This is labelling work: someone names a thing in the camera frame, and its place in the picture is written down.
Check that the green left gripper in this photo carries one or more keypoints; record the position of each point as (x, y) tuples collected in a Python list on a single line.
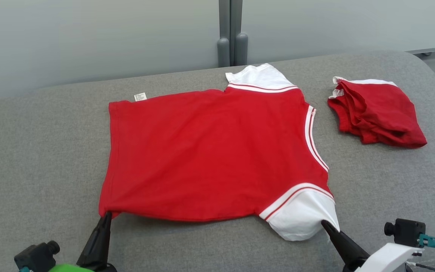
[(70, 268)]

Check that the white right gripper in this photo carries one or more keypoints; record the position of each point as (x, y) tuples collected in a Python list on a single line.
[(387, 260)]

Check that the red garment with white trim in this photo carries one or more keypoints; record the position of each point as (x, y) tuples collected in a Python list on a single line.
[(380, 113)]

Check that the red t-shirt with white sleeves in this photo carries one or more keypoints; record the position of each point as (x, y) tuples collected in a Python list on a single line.
[(210, 151)]

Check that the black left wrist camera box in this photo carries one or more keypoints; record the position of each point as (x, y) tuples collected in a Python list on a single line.
[(36, 257)]

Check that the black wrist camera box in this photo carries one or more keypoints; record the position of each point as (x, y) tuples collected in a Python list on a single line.
[(408, 231), (36, 257)]

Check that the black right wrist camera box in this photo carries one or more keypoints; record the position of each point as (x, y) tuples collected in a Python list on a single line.
[(408, 231)]

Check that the grey partition post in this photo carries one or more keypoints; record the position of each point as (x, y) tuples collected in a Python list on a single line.
[(241, 49), (224, 49)]

